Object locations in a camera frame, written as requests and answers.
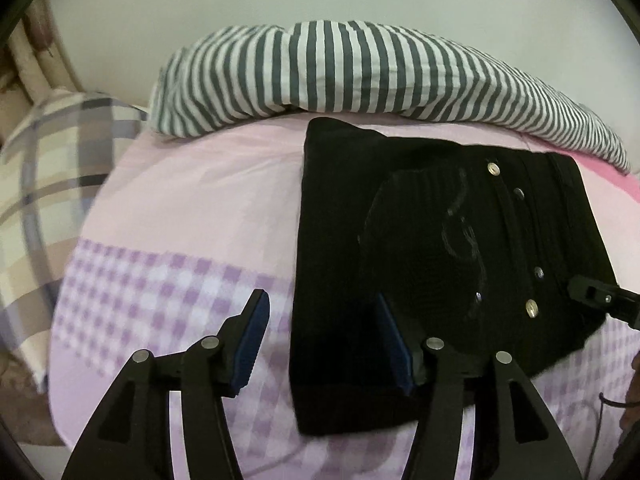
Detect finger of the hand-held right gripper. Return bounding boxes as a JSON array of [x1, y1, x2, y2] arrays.
[[567, 274, 640, 332]]

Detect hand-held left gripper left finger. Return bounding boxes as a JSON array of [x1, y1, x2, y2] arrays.
[[62, 287, 271, 480]]

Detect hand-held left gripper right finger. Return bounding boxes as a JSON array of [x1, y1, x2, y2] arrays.
[[375, 292, 584, 480]]

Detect black pants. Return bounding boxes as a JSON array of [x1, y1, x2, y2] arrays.
[[292, 117, 620, 436]]

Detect pink purple checked bed sheet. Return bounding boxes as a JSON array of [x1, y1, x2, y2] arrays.
[[47, 117, 640, 480]]

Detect beige plaid pillow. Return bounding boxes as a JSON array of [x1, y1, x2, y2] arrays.
[[0, 90, 151, 396]]

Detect grey white striped duvet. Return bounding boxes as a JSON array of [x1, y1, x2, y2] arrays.
[[149, 19, 634, 177]]

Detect beige bed headboard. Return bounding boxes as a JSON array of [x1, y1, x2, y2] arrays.
[[0, 0, 81, 136]]

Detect black cable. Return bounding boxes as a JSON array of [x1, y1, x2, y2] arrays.
[[594, 391, 634, 467]]

